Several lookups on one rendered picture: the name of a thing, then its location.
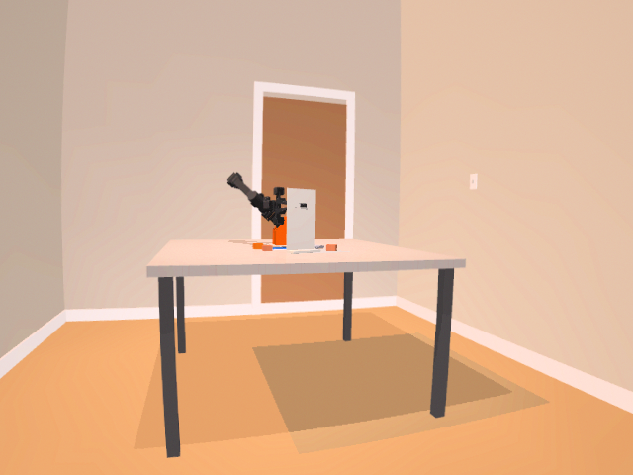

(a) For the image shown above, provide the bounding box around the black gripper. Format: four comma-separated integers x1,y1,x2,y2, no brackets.
273,187,287,225

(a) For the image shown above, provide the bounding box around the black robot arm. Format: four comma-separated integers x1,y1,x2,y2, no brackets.
227,173,276,222

